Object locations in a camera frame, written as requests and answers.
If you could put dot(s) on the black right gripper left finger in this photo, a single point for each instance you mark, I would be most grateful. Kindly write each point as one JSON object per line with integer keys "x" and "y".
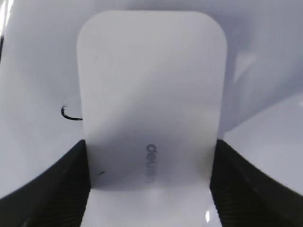
{"x": 56, "y": 198}

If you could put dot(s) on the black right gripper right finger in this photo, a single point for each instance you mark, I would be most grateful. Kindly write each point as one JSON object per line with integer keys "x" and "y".
{"x": 244, "y": 196}

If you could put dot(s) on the white board with grey frame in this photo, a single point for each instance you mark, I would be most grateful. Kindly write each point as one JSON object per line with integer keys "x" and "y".
{"x": 262, "y": 103}

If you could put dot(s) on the white eraser with black felt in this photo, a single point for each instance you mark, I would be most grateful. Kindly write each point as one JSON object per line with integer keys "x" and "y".
{"x": 151, "y": 86}

